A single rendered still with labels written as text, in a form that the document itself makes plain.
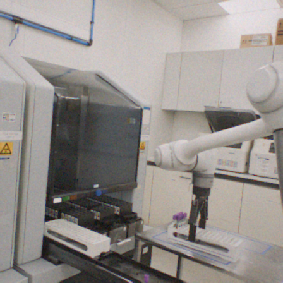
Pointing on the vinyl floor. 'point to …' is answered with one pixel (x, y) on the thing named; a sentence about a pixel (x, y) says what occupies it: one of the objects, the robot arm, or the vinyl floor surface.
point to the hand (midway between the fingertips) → (196, 232)
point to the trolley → (237, 269)
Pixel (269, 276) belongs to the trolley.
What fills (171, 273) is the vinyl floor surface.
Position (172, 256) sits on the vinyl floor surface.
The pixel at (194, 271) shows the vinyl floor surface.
